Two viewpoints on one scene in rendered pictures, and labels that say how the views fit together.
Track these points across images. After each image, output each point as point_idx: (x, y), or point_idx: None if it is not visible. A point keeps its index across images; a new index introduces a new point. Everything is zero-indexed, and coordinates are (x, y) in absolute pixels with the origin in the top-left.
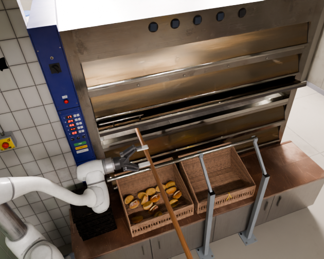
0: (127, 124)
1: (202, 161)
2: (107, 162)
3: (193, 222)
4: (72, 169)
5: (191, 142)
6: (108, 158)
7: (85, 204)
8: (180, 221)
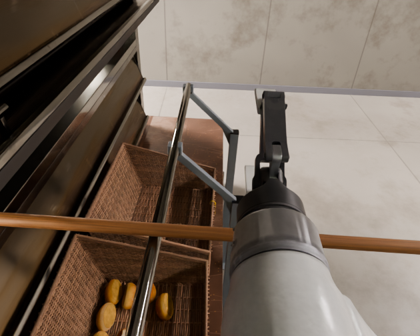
0: None
1: (189, 158)
2: (303, 228)
3: (222, 291)
4: None
5: (87, 174)
6: (261, 219)
7: None
8: (210, 314)
